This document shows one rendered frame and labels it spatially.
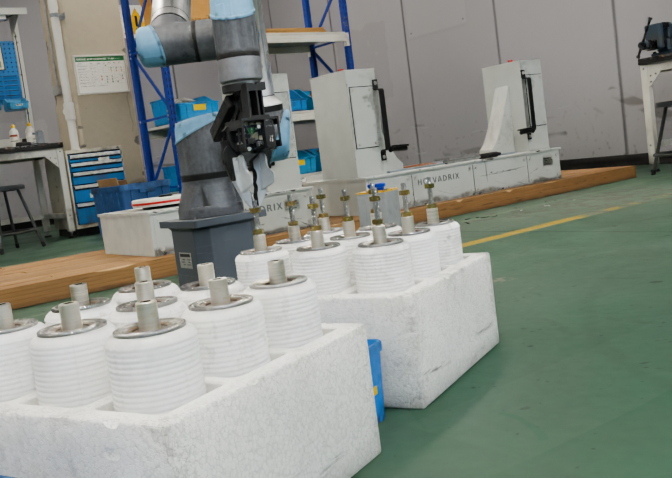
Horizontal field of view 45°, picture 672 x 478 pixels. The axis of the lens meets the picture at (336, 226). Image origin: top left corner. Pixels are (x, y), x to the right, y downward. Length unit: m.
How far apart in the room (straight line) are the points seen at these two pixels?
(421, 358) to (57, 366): 0.58
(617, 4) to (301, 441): 6.15
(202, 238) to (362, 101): 2.36
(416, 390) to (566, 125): 6.01
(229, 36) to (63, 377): 0.70
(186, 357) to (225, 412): 0.07
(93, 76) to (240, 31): 6.40
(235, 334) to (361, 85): 3.23
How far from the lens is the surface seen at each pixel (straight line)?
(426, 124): 8.32
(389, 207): 1.74
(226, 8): 1.41
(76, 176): 6.78
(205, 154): 1.84
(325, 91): 4.16
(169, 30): 1.52
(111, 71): 7.84
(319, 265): 1.34
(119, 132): 7.80
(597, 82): 6.99
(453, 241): 1.51
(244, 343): 0.92
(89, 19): 7.88
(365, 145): 4.05
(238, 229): 1.84
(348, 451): 1.06
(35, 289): 3.14
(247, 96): 1.38
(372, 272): 1.29
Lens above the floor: 0.41
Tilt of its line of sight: 5 degrees down
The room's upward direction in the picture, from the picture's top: 7 degrees counter-clockwise
